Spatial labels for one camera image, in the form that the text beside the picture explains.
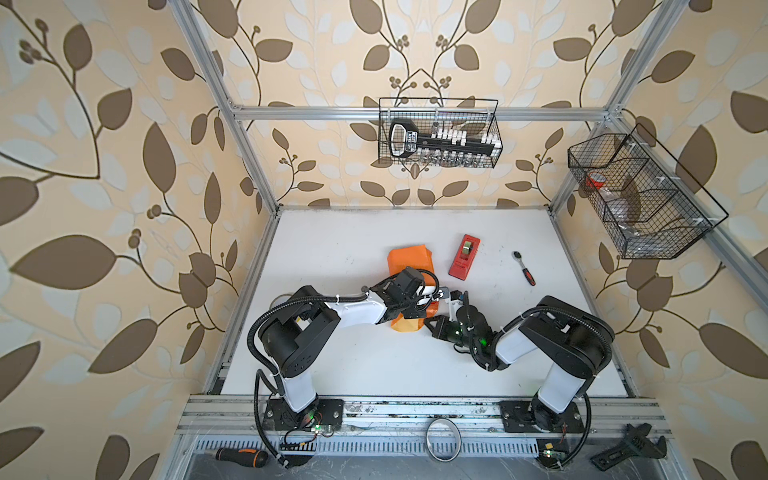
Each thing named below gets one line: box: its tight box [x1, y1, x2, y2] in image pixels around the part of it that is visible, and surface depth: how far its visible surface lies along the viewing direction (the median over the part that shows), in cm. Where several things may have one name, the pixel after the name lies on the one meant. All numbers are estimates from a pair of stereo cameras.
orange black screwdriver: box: [216, 448, 269, 468], surface depth 69 cm
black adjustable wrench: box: [590, 423, 667, 471], surface depth 71 cm
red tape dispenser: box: [448, 234, 481, 281], surface depth 103 cm
